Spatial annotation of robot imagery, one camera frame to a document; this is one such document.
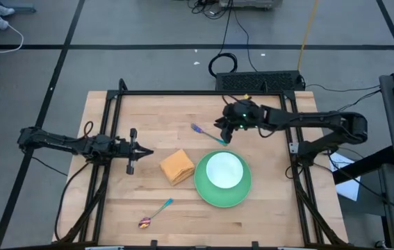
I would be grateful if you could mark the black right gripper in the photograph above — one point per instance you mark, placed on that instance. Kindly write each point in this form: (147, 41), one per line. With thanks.
(242, 116)

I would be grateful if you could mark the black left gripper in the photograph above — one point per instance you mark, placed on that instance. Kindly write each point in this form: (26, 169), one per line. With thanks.
(132, 152)

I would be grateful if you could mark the iridescent fork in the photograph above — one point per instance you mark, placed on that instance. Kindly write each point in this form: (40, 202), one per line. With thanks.
(197, 128)

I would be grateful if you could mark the white bowl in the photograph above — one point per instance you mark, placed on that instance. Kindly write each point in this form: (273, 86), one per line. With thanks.
(224, 170)

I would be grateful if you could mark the iridescent spoon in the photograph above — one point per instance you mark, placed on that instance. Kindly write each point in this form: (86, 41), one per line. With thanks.
(144, 222)

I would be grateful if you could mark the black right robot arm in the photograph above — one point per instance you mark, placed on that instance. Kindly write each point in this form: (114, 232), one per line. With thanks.
(321, 119)

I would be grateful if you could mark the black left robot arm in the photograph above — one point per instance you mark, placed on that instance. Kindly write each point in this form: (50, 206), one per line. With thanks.
(61, 142)

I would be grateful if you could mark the folded yellow cloth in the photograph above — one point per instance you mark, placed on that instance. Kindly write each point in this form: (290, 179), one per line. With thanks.
(177, 167)

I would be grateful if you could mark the black computer case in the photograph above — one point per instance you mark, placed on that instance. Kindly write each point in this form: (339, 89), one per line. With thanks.
(259, 81)

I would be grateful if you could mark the green plate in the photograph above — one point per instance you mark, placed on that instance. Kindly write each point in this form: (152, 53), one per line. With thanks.
(224, 198)

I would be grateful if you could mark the silver mounting plate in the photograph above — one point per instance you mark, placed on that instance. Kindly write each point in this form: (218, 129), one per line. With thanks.
(294, 148)

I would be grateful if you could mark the silver aluminium bar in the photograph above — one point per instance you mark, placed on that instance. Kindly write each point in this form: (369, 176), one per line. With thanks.
(104, 248)
(291, 248)

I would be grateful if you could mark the white paper sheet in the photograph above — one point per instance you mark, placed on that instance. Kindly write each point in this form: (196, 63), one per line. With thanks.
(347, 187)

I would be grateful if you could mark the grey equipment box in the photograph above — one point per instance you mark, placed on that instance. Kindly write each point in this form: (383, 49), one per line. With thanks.
(252, 3)

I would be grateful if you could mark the black support beam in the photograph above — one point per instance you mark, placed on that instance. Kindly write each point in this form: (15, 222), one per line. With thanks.
(363, 166)

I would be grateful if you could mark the black metal table frame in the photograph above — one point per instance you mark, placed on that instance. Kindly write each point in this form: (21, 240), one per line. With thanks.
(196, 93)

